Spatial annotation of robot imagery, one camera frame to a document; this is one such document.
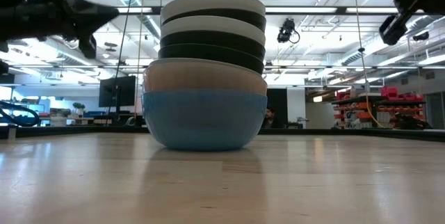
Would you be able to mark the black table frame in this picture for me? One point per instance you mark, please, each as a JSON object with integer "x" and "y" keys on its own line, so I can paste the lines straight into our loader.
{"x": 347, "y": 132}

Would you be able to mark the red storage bin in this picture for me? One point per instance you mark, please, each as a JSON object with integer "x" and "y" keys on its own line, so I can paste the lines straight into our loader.
{"x": 410, "y": 97}
{"x": 389, "y": 92}

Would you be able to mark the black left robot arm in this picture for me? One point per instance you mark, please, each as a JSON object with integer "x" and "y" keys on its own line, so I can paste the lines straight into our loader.
{"x": 10, "y": 18}

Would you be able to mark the pink translucent bowl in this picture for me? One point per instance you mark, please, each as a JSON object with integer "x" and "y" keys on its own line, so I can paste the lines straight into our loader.
{"x": 201, "y": 79}

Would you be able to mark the black overhead camera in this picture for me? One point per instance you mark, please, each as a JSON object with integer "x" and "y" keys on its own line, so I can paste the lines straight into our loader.
{"x": 286, "y": 29}

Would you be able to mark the black computer monitor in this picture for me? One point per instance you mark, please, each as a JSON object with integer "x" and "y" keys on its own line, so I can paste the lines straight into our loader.
{"x": 116, "y": 92}

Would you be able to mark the blue translucent bowl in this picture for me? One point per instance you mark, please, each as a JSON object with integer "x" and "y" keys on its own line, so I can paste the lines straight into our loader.
{"x": 205, "y": 123}

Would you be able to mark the person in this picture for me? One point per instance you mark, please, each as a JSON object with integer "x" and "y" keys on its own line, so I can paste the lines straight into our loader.
{"x": 269, "y": 118}

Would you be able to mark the small potted plant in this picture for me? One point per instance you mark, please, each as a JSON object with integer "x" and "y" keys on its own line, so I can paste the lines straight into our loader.
{"x": 78, "y": 107}

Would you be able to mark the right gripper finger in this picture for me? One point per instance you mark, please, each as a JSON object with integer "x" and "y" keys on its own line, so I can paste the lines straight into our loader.
{"x": 392, "y": 30}

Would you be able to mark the storage shelf unit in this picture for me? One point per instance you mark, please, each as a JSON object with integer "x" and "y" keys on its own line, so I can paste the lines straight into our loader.
{"x": 358, "y": 99}

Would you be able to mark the grey bowl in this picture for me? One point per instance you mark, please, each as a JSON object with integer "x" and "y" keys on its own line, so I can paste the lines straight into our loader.
{"x": 167, "y": 62}

